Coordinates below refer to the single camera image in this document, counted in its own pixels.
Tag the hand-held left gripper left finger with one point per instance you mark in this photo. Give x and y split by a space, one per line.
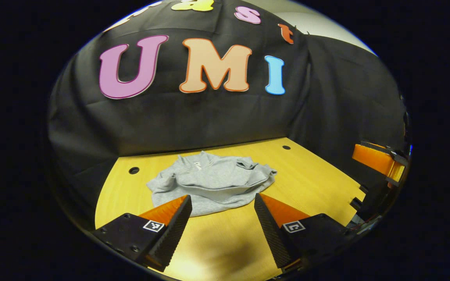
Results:
176 230

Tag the black backdrop cloth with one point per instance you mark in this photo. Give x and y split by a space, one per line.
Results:
193 117

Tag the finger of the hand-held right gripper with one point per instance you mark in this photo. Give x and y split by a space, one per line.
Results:
373 160

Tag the grey sweatshirt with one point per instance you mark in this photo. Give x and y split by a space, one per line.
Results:
213 181

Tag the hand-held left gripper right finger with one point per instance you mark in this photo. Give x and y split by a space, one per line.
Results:
274 234

